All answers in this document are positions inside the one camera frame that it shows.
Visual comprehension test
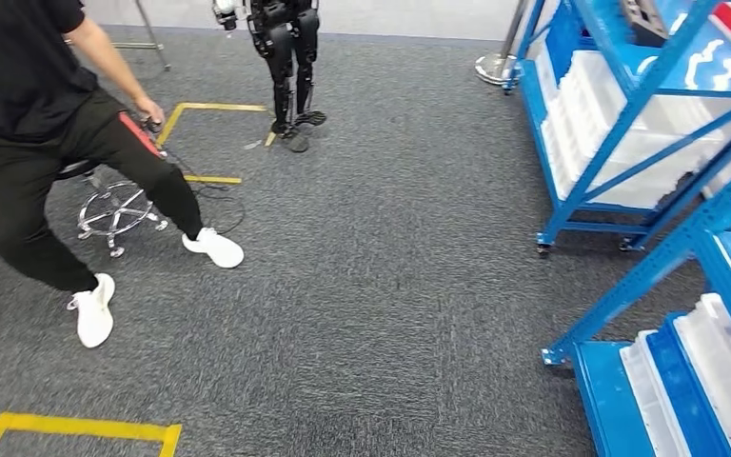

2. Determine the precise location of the silver metal workbench frame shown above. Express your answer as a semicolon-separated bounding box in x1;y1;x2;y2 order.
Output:
66;0;172;72

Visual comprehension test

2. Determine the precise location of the black stool with chrome base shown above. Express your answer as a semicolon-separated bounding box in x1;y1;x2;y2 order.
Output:
56;158;170;259

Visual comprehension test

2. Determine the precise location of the dark grey plastic part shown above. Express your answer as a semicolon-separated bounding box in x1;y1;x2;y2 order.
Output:
620;0;670;50

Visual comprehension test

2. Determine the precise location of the translucent white crate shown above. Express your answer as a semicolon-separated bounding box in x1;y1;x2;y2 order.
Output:
539;49;731;210

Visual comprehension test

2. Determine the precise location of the blue metal shelf rack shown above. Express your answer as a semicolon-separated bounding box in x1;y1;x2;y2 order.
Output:
541;126;731;457
503;0;731;255

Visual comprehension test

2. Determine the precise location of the black floor cable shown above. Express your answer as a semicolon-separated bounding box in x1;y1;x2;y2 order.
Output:
162;148;247;236

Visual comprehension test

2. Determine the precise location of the white plastic crate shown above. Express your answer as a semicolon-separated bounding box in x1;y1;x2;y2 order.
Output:
619;330;693;457
673;292;731;457

